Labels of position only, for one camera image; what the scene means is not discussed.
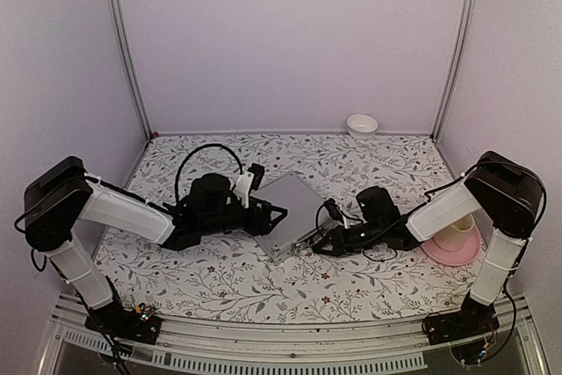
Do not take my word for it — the floral table mat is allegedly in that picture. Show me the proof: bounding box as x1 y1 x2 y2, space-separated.
95 134 480 324

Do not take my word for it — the cream cup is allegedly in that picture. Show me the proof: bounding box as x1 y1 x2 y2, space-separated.
433 214 475 251

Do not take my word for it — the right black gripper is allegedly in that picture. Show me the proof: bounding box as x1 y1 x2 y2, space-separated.
313 220 385 257

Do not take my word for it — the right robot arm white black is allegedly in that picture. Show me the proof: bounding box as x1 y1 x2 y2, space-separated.
311 151 547 336

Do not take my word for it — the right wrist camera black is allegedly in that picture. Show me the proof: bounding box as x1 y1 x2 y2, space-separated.
314 198 361 231

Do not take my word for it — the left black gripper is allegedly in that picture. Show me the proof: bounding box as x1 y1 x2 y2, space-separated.
200 197 288 236

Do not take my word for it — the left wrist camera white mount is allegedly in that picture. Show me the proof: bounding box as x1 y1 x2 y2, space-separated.
233 163 265 208

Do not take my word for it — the aluminium poker case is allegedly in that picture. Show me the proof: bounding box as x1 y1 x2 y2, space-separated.
253 172 324 264

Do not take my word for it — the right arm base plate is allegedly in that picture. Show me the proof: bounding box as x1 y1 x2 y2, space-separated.
421 295 500 345

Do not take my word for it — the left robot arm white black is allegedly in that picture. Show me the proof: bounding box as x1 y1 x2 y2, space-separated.
14 156 288 335

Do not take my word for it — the right aluminium frame post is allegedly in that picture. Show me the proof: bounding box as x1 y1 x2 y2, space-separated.
431 0 476 143

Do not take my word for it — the left aluminium frame post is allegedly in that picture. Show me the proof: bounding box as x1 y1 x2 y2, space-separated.
107 0 153 141

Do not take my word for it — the aluminium frame post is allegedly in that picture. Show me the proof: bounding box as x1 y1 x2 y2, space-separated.
431 0 476 143
107 0 153 141

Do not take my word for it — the pink plate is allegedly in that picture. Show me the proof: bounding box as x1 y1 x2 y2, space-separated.
421 228 481 267

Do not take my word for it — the white bowl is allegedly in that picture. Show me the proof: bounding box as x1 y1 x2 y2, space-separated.
346 114 378 140

